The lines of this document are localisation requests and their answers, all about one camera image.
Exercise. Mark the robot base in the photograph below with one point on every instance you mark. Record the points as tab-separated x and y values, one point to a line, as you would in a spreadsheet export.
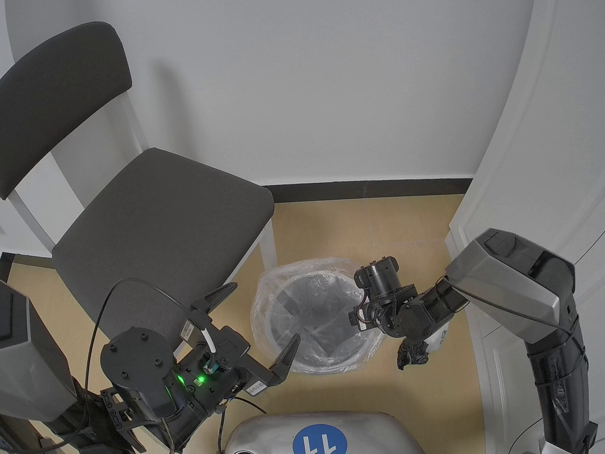
331	435

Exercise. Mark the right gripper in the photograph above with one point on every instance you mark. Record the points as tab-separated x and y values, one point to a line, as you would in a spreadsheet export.
371	317

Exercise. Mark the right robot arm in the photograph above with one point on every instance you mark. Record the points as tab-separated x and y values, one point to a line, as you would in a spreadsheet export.
510	282

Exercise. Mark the black plastic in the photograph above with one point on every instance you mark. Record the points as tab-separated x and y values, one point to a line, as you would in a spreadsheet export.
413	353

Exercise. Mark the white trash bin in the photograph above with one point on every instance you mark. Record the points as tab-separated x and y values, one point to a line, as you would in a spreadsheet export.
331	362

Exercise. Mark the white wardrobe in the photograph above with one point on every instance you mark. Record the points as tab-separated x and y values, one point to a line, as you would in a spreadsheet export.
543	135

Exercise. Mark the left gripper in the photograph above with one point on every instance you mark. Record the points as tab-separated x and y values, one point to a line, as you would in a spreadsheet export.
203	390

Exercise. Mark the white paper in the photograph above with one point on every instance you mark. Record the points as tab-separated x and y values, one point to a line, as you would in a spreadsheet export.
437	341

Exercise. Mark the grey and white chair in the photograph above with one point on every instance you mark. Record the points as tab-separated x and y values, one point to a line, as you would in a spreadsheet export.
165	215

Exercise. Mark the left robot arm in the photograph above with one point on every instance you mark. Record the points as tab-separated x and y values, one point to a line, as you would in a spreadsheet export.
137	367

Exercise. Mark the clear plastic bag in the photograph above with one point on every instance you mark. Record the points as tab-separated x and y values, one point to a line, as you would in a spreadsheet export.
302	296

